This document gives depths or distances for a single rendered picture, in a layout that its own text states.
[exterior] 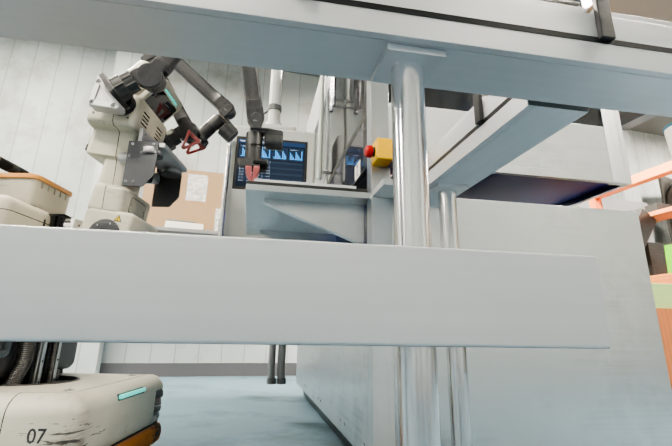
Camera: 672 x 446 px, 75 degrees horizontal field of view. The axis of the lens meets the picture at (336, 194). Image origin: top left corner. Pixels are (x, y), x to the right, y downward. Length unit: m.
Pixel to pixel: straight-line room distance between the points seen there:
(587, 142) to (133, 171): 1.63
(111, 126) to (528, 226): 1.47
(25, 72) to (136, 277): 5.31
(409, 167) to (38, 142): 4.99
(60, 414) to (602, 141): 1.93
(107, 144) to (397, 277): 1.35
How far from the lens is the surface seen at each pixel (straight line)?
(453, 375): 1.23
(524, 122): 0.95
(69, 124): 5.43
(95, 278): 0.55
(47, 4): 0.72
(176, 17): 0.67
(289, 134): 2.57
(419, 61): 0.69
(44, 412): 1.40
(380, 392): 1.39
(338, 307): 0.53
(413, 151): 0.62
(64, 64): 5.76
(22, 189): 1.78
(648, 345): 1.86
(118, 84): 1.60
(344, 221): 1.49
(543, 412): 1.61
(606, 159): 1.94
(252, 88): 1.58
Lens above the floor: 0.45
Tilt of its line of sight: 17 degrees up
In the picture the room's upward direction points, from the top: 1 degrees clockwise
